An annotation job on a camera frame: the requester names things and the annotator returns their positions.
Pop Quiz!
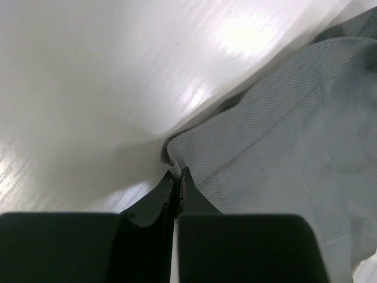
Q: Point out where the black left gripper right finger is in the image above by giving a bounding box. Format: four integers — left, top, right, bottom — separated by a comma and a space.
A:
178, 168, 330, 282

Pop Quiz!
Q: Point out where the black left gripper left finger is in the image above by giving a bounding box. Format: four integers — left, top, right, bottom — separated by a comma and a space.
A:
1, 173, 174, 282

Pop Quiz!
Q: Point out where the grey pleated skirt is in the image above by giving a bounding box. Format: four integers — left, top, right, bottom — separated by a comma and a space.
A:
161, 9, 376, 282

